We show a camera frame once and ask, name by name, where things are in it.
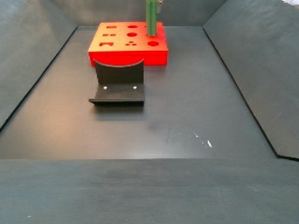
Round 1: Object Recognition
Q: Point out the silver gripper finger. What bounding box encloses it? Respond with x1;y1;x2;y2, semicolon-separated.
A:
156;0;164;14

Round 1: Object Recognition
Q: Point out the grey bin enclosure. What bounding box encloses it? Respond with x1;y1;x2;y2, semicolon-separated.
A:
0;0;299;224

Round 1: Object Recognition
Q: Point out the red shape-sorting block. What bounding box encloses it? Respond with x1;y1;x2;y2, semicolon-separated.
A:
88;21;168;66

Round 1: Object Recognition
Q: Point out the green star-shaped peg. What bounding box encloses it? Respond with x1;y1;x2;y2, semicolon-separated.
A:
145;0;156;37

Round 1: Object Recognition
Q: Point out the black curved holder bracket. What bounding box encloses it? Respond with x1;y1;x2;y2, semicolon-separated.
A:
88;60;145;105

